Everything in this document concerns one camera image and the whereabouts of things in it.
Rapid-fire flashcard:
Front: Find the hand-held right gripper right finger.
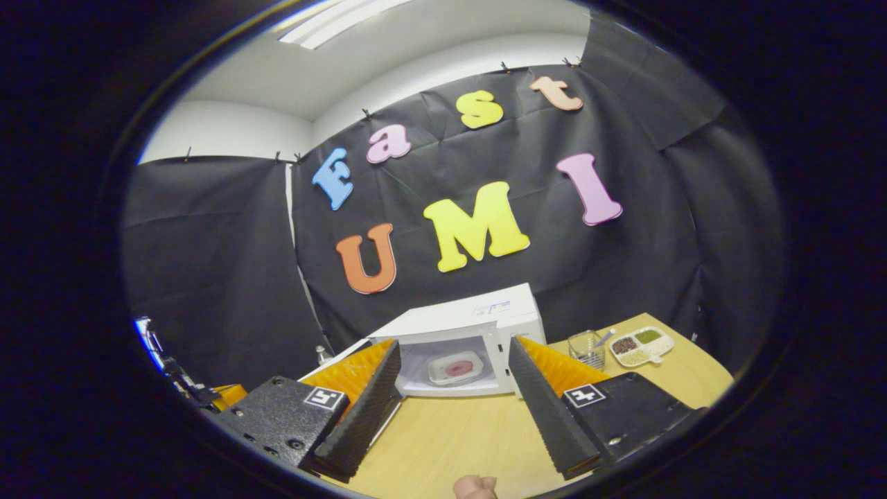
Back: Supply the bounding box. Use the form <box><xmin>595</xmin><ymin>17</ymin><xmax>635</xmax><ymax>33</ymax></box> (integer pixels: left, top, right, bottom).
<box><xmin>508</xmin><ymin>335</ymin><xmax>701</xmax><ymax>480</ymax></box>

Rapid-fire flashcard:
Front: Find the row of black cloth clips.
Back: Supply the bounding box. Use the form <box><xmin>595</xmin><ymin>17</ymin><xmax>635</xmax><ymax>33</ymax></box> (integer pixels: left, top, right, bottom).
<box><xmin>184</xmin><ymin>55</ymin><xmax>583</xmax><ymax>164</ymax></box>

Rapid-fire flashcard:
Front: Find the white divided bean dish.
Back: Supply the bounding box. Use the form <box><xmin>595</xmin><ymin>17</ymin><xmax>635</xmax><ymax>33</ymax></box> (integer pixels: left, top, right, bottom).
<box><xmin>610</xmin><ymin>326</ymin><xmax>675</xmax><ymax>368</ymax></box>

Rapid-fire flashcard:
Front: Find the metal wire basket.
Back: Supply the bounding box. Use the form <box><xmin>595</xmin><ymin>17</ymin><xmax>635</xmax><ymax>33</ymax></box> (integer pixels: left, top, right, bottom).
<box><xmin>568</xmin><ymin>330</ymin><xmax>606</xmax><ymax>371</ymax></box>

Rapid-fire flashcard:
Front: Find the white microwave oven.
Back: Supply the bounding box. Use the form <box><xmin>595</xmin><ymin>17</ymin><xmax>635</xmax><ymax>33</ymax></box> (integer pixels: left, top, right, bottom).
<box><xmin>299</xmin><ymin>283</ymin><xmax>548</xmax><ymax>399</ymax></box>

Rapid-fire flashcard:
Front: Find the large ceiling light panel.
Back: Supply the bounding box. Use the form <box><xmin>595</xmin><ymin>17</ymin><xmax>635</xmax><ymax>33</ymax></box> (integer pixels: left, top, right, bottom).
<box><xmin>277</xmin><ymin>0</ymin><xmax>416</xmax><ymax>51</ymax></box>

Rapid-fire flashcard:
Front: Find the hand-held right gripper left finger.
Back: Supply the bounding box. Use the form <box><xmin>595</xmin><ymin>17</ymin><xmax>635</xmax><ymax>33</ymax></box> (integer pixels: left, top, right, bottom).
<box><xmin>208</xmin><ymin>338</ymin><xmax>403</xmax><ymax>484</ymax></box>

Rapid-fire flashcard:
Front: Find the white square plate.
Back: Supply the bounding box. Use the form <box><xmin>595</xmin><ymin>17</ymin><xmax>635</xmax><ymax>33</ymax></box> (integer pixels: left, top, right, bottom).
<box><xmin>427</xmin><ymin>351</ymin><xmax>485</xmax><ymax>386</ymax></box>

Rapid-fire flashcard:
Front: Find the lit computer screen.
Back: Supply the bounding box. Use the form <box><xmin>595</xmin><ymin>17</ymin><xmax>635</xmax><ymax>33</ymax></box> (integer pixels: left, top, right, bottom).
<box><xmin>134</xmin><ymin>316</ymin><xmax>166</xmax><ymax>371</ymax></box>

